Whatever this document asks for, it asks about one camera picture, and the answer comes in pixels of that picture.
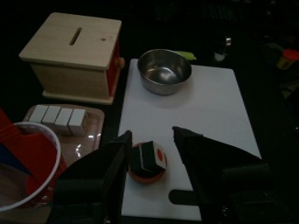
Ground red toy spoon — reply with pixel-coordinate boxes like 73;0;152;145
0;108;22;141

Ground white plastic cutting board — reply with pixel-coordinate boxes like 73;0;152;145
115;58;262;222

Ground stainless steel bowl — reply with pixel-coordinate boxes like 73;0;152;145
135;48;192;96

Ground yellow jar red lid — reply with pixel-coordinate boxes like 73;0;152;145
274;48;299;71

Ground blue toy spoon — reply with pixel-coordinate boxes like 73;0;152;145
0;143;33;176

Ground small picture card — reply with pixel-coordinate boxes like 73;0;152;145
66;108;89;137

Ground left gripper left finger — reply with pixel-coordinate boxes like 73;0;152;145
47;129;133;224

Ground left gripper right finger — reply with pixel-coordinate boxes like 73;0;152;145
172;125;299;224

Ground yellow-green toy piece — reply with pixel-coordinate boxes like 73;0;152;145
173;50;197;61

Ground small white wooden block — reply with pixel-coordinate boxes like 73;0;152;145
51;107;74;134
39;105;62;128
26;104;50;124

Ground Japan flag card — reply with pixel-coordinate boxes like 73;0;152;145
126;140;168;179

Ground red plastic cup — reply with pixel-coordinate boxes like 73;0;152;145
0;121;69;213

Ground wooden slot box red side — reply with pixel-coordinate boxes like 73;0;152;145
17;11;126;105

